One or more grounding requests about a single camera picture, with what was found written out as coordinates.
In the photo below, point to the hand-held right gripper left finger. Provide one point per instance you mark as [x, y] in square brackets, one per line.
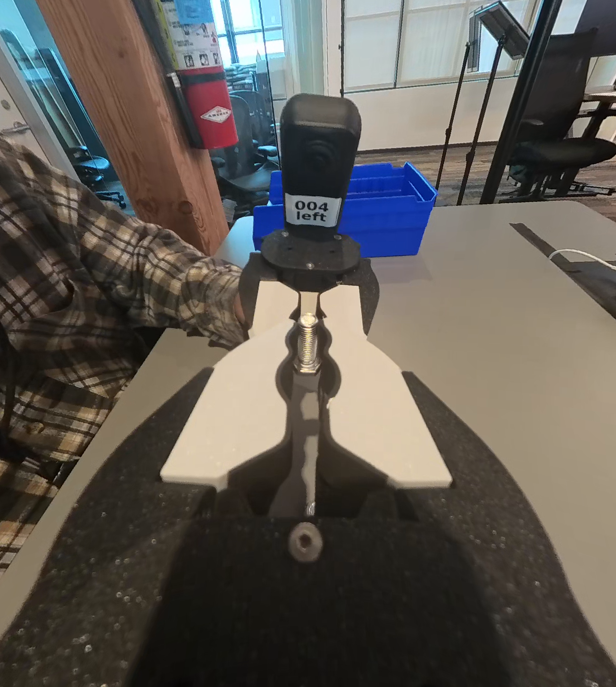
[232, 418]

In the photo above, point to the black music stand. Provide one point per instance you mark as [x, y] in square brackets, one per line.
[474, 53]
[506, 29]

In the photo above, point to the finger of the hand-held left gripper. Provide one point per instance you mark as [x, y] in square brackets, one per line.
[270, 306]
[345, 308]

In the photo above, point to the person's left forearm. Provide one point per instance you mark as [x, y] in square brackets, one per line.
[189, 290]

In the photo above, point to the large blue plastic bin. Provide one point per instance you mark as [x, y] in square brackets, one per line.
[388, 214]

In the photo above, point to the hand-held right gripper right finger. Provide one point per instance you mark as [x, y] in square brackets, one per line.
[383, 424]

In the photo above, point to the red fire extinguisher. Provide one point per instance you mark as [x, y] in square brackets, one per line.
[214, 112]

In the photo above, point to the black metal pole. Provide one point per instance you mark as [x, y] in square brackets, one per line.
[522, 102]

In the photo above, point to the blue paper tag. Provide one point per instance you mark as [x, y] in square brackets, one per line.
[192, 10]

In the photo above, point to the black office chair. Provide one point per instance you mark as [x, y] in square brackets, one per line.
[249, 177]
[555, 96]
[98, 166]

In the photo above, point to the black studio light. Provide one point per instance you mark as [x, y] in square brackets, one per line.
[343, 43]

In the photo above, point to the wooden post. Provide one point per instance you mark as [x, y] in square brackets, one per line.
[125, 107]

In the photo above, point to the person's plaid shirt torso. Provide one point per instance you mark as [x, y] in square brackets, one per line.
[28, 322]

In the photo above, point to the silver hex bolt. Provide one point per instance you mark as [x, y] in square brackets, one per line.
[306, 343]

